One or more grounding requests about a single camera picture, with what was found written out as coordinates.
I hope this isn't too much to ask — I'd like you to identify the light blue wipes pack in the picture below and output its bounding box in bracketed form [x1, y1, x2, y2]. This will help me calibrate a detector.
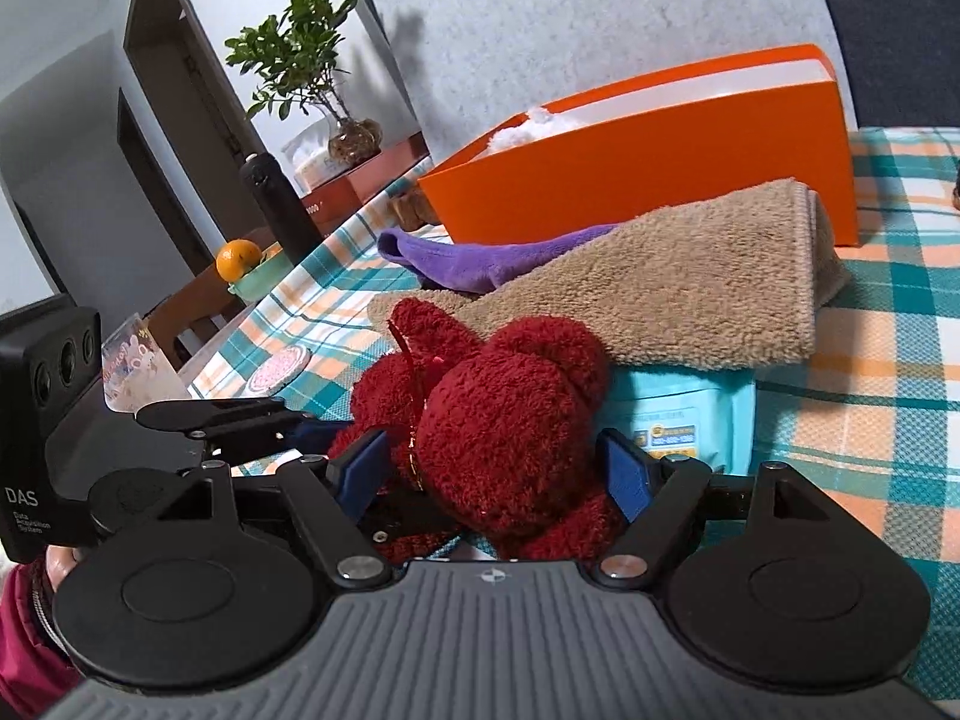
[594, 366, 757, 476]

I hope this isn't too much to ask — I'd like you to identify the dark red plush bear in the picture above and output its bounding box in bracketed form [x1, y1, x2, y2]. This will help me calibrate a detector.
[329, 298, 626, 564]

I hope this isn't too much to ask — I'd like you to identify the beige fluffy towel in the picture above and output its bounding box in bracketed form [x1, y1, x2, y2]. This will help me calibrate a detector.
[368, 179, 850, 371]

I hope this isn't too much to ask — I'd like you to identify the purple soft cloth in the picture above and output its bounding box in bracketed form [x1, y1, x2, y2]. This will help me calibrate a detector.
[377, 224, 613, 296]

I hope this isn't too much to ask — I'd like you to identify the hand with maroon sleeve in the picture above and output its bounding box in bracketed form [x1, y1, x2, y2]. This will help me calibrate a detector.
[44, 544, 85, 593]

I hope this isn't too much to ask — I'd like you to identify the round pink coaster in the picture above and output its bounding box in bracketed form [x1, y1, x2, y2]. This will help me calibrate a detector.
[242, 344, 313, 398]

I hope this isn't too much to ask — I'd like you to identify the printed card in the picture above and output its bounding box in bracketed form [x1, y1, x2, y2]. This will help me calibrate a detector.
[101, 314, 189, 413]

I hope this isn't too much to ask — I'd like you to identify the light green bowl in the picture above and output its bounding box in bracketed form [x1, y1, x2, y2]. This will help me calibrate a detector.
[228, 245, 293, 305]

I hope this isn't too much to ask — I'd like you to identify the orange fruit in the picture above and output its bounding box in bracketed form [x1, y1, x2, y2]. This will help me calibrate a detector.
[215, 239, 262, 284]

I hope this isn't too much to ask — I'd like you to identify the black bottle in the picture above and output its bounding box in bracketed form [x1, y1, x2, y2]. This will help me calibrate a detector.
[239, 153, 324, 265]

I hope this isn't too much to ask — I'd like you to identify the plaid checkered tablecloth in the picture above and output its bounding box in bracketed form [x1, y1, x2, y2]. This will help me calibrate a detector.
[182, 127, 958, 710]

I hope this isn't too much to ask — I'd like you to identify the red tissue box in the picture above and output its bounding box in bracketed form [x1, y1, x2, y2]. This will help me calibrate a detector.
[301, 133, 428, 236]

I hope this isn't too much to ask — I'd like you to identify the green potted plant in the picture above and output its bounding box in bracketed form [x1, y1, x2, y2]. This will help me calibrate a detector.
[224, 0, 382, 169]

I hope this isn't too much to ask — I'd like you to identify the white fluffy item in box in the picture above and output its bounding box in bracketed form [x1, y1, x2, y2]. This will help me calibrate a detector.
[482, 107, 584, 156]

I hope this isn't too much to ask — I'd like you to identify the orange storage box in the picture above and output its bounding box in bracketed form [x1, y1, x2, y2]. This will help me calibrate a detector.
[420, 44, 859, 245]

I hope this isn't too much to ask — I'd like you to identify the grey felt panel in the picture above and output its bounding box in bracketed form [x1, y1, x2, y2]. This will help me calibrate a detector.
[373, 0, 844, 161]

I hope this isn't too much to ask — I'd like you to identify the dark blue felt panel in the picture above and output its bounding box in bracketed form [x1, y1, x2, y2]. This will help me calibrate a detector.
[827, 0, 960, 127]

